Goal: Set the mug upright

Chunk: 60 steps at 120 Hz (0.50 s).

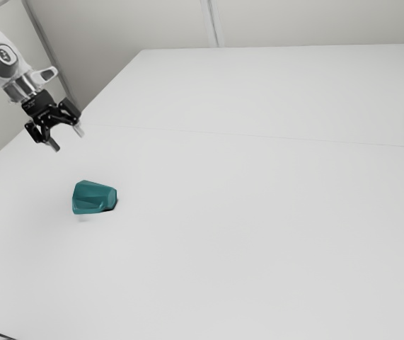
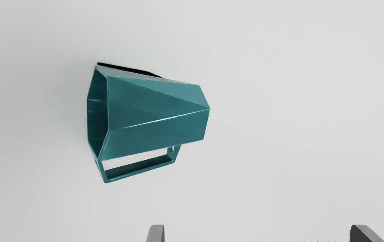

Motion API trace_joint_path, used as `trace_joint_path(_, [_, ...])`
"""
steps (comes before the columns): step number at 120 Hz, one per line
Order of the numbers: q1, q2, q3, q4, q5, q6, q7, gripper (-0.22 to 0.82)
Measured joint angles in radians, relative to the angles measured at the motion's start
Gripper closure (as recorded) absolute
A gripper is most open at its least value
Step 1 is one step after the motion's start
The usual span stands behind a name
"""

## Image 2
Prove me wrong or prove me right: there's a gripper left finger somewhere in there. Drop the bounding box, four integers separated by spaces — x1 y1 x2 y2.
146 225 165 242

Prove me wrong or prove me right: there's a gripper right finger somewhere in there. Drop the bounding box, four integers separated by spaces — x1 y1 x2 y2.
350 225 384 242

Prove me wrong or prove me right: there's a teal faceted mug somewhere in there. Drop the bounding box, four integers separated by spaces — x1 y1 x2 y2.
86 65 210 184

